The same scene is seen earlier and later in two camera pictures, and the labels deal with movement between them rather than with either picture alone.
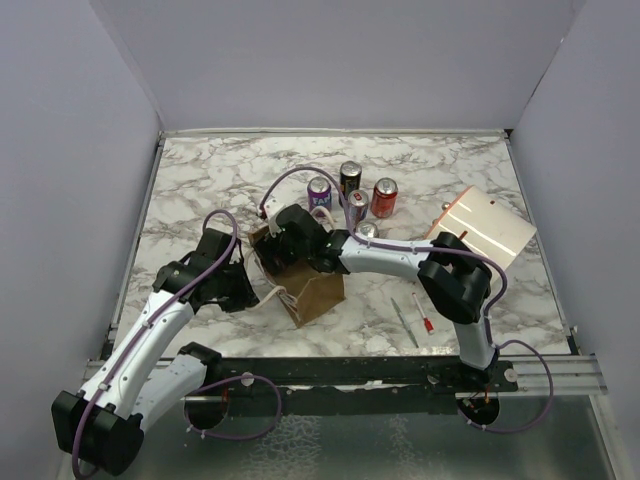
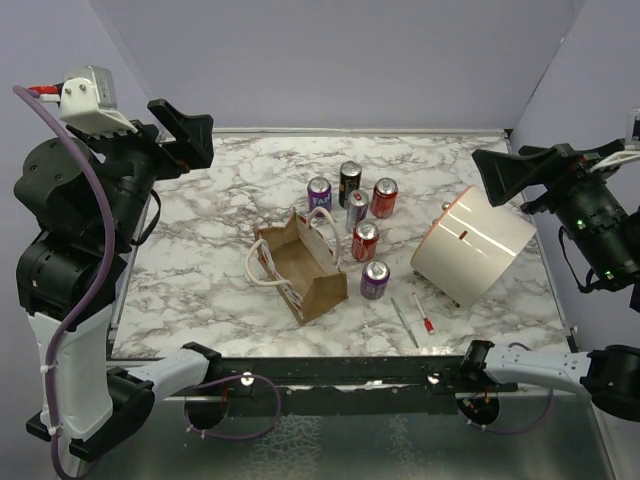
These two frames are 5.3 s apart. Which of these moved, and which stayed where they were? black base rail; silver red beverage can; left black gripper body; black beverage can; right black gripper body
Moved: left black gripper body; right black gripper body
Stayed: silver red beverage can; black base rail; black beverage can
